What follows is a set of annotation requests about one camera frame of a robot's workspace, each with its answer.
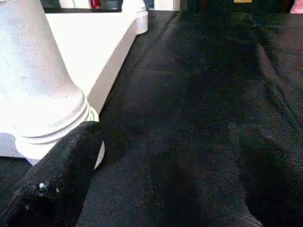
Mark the pink pillow with print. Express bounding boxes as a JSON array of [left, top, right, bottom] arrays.
[[290, 0, 303, 14]]

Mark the white plastic table top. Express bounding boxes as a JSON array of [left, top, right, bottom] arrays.
[[0, 10, 149, 171]]

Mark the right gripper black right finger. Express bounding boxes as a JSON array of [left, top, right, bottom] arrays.
[[236, 134, 303, 227]]

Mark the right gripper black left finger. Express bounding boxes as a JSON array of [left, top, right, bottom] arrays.
[[0, 121, 105, 227]]

